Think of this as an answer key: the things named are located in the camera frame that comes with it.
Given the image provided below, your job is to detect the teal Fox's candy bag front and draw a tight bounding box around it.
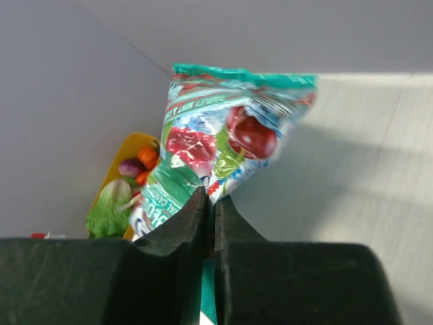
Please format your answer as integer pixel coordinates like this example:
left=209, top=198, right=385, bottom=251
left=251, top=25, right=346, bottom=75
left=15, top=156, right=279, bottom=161
left=130, top=64, right=318, bottom=324

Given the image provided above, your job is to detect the green toy lettuce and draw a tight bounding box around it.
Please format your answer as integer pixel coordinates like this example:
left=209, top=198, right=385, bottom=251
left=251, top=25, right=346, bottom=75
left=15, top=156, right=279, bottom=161
left=85, top=179, right=133, bottom=238

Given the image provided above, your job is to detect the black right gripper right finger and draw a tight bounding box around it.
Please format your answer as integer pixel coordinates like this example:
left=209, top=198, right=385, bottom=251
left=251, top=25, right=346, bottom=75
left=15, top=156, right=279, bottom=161
left=214, top=197, right=402, bottom=324

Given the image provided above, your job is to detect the orange toy pumpkin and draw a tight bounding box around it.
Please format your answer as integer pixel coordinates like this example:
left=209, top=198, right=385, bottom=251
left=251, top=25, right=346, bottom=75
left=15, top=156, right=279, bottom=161
left=137, top=146, right=159, bottom=171

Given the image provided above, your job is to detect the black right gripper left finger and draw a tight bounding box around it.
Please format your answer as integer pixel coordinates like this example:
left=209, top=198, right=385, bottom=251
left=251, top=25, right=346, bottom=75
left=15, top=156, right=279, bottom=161
left=1, top=188, right=206, bottom=324

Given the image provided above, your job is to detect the purple toy onion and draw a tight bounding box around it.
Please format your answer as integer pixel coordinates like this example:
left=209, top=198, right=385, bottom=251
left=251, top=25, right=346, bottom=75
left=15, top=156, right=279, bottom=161
left=118, top=158, right=147, bottom=178

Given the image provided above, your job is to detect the red toy carrot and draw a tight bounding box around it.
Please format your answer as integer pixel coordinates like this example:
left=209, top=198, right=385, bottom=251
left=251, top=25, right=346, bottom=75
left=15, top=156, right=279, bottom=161
left=135, top=171, right=150, bottom=186

